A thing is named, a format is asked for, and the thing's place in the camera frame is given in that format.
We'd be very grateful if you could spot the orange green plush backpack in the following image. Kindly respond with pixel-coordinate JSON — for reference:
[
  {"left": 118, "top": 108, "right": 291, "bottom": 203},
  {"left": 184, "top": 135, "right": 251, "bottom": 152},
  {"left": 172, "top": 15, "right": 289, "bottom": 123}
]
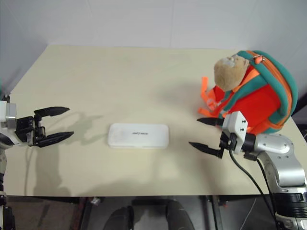
[{"left": 197, "top": 50, "right": 299, "bottom": 134}]

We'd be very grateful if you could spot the white rectangular case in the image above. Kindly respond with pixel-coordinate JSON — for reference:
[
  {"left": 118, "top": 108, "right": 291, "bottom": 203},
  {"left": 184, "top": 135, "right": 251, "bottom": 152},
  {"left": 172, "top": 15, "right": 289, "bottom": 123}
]
[{"left": 107, "top": 122, "right": 170, "bottom": 150}]

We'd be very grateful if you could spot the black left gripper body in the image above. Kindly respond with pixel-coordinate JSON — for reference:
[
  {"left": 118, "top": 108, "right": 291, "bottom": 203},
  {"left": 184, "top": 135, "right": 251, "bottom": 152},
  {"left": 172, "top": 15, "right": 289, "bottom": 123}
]
[{"left": 15, "top": 114, "right": 47, "bottom": 147}]

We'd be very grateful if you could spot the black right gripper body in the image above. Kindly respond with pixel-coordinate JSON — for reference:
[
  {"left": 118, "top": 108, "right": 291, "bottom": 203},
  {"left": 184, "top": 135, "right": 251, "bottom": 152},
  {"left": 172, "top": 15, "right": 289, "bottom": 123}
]
[{"left": 219, "top": 130, "right": 237, "bottom": 159}]

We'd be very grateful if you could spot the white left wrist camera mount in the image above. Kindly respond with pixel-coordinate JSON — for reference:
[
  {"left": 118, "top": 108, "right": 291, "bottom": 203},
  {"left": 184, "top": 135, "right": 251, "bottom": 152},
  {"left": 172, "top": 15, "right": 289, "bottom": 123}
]
[{"left": 0, "top": 94, "right": 18, "bottom": 135}]

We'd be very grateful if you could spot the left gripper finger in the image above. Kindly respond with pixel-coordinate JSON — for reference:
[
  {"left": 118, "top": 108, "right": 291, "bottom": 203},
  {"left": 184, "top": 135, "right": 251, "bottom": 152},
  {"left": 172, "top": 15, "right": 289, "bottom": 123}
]
[
  {"left": 35, "top": 131, "right": 75, "bottom": 148},
  {"left": 34, "top": 106, "right": 71, "bottom": 119}
]

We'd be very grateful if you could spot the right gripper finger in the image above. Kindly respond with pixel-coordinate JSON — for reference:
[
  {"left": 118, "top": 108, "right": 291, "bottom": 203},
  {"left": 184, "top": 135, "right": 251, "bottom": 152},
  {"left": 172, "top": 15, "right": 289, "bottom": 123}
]
[
  {"left": 197, "top": 117, "right": 225, "bottom": 127},
  {"left": 189, "top": 142, "right": 223, "bottom": 160}
]

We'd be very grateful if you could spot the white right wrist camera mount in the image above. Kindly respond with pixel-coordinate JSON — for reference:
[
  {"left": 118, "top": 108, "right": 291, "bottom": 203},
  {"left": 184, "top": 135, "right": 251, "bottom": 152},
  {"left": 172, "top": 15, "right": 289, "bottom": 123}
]
[{"left": 222, "top": 111, "right": 248, "bottom": 154}]

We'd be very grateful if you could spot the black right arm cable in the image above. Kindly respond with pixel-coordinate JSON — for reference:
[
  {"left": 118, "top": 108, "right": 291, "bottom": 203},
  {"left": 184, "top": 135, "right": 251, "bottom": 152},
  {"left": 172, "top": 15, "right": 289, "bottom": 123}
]
[{"left": 229, "top": 143, "right": 286, "bottom": 230}]

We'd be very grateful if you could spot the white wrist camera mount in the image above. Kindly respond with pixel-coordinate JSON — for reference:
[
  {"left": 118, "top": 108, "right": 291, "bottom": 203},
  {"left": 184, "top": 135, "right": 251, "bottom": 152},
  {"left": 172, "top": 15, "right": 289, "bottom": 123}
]
[
  {"left": 0, "top": 94, "right": 18, "bottom": 135},
  {"left": 222, "top": 111, "right": 248, "bottom": 154}
]

